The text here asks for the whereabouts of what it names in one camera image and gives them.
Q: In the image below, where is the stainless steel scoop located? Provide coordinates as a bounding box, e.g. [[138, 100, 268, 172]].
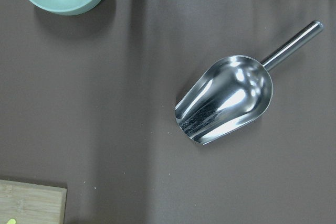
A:
[[175, 20, 323, 145]]

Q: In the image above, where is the wooden cutting board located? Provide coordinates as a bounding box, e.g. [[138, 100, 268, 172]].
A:
[[1, 180, 67, 223]]

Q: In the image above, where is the yellow lemon wedge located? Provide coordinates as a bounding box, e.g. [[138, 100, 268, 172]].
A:
[[6, 218, 16, 224]]

